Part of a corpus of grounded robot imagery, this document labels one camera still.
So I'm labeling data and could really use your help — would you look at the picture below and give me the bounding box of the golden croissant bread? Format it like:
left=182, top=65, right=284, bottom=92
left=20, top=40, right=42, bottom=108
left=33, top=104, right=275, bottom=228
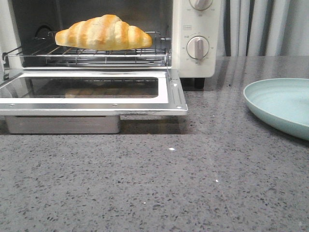
left=55, top=14, right=153, bottom=51

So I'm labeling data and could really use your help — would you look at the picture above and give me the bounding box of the white Toshiba toaster oven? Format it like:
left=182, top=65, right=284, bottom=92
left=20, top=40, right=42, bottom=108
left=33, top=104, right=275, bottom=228
left=0, top=0, right=222, bottom=88

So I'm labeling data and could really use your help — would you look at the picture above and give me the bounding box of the oven knob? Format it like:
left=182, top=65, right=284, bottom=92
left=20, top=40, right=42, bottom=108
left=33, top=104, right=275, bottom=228
left=189, top=0, right=213, bottom=11
left=186, top=36, right=210, bottom=60

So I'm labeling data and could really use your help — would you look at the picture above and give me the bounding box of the light green plate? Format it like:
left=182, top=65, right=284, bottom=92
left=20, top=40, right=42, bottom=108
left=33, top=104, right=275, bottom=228
left=243, top=78, right=309, bottom=140

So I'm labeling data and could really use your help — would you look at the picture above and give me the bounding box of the oven glass door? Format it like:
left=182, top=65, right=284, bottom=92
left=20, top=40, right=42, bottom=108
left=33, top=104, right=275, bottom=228
left=0, top=68, right=188, bottom=116

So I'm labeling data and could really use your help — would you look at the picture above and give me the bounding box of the wire oven rack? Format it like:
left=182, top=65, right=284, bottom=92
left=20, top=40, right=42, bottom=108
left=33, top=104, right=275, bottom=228
left=2, top=31, right=171, bottom=67

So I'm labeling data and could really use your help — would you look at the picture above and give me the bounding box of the upper oven knob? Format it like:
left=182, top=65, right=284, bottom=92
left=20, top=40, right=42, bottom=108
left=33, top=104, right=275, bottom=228
left=189, top=0, right=213, bottom=11

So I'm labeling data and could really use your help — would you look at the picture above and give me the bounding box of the lower oven knob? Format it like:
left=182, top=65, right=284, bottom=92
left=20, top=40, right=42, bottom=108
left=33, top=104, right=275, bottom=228
left=186, top=36, right=210, bottom=60

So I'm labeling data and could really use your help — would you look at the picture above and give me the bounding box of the grey curtain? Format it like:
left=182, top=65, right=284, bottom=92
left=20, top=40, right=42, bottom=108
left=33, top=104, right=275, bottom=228
left=217, top=0, right=309, bottom=57

